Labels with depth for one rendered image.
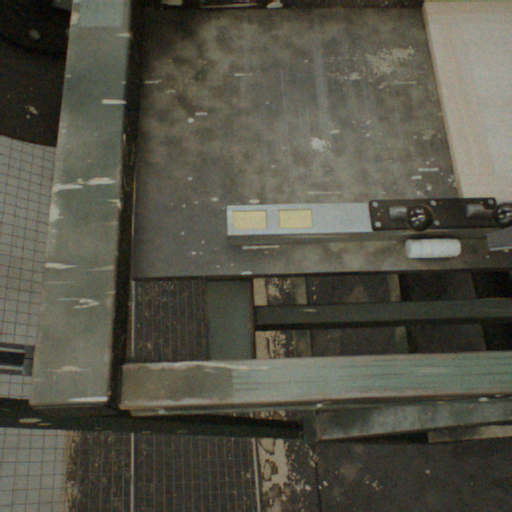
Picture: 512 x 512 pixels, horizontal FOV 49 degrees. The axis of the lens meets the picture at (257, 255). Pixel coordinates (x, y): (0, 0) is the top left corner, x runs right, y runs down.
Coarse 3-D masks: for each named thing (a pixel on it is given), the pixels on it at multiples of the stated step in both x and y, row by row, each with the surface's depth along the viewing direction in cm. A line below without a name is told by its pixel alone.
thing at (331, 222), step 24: (312, 216) 86; (336, 216) 86; (360, 216) 86; (240, 240) 86; (264, 240) 87; (288, 240) 87; (312, 240) 87; (336, 240) 88; (360, 240) 88; (384, 240) 89
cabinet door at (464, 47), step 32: (448, 32) 103; (480, 32) 104; (448, 64) 100; (480, 64) 101; (448, 96) 98; (480, 96) 98; (448, 128) 96; (480, 128) 95; (480, 160) 93; (480, 192) 91
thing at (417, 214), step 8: (392, 208) 84; (400, 208) 84; (416, 208) 74; (424, 208) 73; (392, 216) 84; (400, 216) 82; (408, 216) 74; (416, 216) 73; (424, 216) 73; (432, 216) 74; (408, 224) 74; (416, 224) 73; (424, 224) 73
